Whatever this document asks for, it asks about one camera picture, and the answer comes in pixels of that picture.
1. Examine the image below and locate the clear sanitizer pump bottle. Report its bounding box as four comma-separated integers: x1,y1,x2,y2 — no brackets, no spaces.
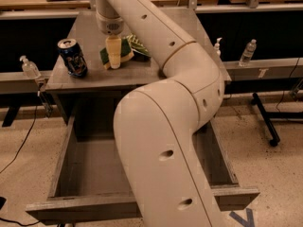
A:
20,55,41,79

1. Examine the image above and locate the grey metal rail bench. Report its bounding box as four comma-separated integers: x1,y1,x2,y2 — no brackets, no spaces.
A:
0,70,54,127

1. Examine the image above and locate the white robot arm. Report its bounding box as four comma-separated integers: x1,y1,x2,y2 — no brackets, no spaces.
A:
96,0,225,227

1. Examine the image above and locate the clear plastic water bottle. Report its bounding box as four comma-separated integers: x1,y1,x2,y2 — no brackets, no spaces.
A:
239,39,257,67

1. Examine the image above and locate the blue soda can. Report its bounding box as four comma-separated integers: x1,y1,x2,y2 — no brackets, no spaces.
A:
57,39,87,78

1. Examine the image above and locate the black floor cable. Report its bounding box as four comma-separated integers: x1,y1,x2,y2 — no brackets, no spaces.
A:
0,106,40,227

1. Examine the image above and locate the small white pump bottle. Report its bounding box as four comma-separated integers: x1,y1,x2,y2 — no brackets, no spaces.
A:
214,37,222,57

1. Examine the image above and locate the grey open top drawer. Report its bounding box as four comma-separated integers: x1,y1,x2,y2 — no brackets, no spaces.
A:
26,93,261,226

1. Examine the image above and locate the grey cabinet counter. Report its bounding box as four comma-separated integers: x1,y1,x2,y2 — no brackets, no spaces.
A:
45,8,232,125

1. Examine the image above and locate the green yellow sponge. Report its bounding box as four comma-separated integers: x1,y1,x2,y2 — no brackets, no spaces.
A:
99,39,134,70

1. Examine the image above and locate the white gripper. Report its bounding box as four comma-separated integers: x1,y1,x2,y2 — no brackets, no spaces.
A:
96,12,124,69

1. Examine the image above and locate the green chip bag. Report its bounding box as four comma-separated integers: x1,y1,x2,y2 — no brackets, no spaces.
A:
126,33,151,58

